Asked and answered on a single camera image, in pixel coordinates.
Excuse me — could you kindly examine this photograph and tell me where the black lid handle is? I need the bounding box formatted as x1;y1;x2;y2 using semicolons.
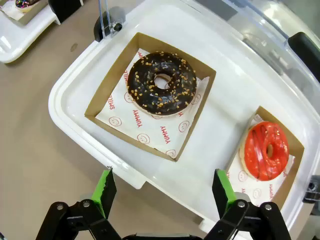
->
287;31;320;83

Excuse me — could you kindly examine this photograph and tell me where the red donut in box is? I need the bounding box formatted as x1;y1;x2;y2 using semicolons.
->
224;105;305;211

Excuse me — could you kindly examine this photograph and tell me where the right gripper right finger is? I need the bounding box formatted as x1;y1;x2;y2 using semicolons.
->
203;168;293;240

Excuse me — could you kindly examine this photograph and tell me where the clear plastic display lid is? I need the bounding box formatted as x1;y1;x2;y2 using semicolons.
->
98;0;320;85

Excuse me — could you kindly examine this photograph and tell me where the chocolate rainbow sprinkle donut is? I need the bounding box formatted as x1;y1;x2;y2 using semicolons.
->
14;0;41;13

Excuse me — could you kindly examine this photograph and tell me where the red glazed donut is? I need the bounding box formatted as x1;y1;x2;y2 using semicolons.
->
239;121;290;182

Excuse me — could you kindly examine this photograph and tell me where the white smiley print paper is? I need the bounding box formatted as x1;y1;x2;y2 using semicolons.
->
95;49;210;159
226;113;296;201
1;3;25;21

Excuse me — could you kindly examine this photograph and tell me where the white donut display tray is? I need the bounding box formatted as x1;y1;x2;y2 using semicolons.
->
48;0;320;233
0;0;62;64

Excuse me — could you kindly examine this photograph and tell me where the chocolate nut donut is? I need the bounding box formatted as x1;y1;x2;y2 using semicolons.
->
126;51;198;116

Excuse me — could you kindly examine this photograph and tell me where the chocolate donut in box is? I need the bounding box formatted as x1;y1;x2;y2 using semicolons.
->
84;31;217;163

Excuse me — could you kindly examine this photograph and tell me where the black lid hinge support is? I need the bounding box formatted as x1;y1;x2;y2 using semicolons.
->
302;174;320;204
93;6;126;42

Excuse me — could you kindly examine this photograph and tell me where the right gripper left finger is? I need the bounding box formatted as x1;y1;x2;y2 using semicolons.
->
34;167;122;240

